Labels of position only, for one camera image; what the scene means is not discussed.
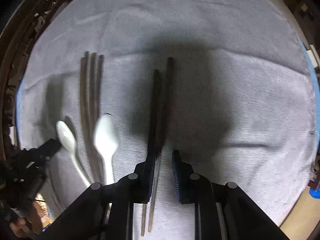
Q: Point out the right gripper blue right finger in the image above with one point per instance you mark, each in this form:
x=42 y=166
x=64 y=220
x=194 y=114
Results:
x=184 y=179

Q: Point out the grey table cloth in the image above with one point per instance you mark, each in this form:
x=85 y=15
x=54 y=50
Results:
x=242 y=103

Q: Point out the dark carved wooden table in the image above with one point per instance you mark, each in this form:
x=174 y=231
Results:
x=21 y=30

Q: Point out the white plastic spoon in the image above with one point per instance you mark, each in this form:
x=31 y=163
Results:
x=68 y=141
x=106 y=142

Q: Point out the person's left hand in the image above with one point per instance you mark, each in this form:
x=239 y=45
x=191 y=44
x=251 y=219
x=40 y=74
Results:
x=23 y=228

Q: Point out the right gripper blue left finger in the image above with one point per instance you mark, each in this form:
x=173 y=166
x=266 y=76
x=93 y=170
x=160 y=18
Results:
x=145 y=172

